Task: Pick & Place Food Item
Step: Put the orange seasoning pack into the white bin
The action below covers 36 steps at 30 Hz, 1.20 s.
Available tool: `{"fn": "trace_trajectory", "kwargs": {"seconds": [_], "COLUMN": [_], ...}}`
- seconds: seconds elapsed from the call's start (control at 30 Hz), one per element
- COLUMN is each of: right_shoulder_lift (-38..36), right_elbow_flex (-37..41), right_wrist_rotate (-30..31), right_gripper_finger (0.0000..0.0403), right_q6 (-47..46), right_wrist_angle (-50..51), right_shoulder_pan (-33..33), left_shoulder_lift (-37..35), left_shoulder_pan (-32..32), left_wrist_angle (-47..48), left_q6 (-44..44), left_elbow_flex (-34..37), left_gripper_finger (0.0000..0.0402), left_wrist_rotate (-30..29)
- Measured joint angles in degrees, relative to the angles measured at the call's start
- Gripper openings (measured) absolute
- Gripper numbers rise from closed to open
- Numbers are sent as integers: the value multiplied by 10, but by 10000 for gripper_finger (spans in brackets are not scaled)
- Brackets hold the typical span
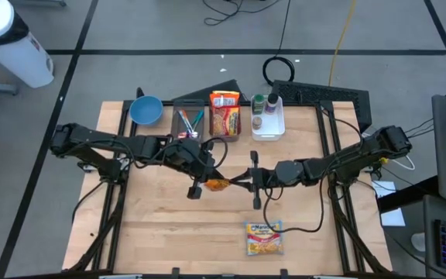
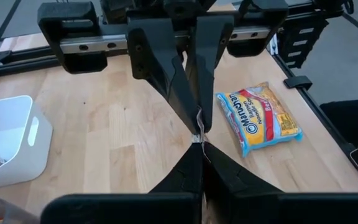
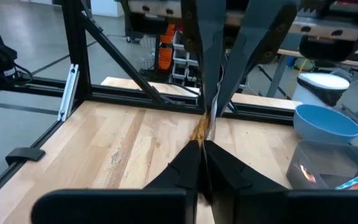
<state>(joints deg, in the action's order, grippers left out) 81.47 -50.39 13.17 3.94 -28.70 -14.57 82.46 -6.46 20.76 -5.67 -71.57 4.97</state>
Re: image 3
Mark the blue bowl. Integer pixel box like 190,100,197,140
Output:
293,104,358,144

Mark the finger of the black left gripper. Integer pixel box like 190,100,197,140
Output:
218,0,300,116
180,0,227,113

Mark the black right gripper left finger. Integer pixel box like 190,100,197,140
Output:
143,139,202,190

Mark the white trash bin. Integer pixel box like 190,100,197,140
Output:
291,72,351,108

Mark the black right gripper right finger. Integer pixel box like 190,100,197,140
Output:
202,140,287,200

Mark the teal-handled reddish spoon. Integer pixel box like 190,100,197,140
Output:
298,163,358,190

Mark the black aluminium table frame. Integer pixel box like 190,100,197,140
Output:
0,0,295,208

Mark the silver aluminium bracket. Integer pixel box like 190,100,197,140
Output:
57,63,80,123

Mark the blue-edged ramen packet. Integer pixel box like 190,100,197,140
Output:
190,63,226,206

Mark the clear plastic bin left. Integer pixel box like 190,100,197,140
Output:
286,139,358,190

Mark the orange and white drawer rack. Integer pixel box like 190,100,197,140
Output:
157,24,199,85

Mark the black table clamp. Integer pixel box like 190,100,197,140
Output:
4,146,47,166

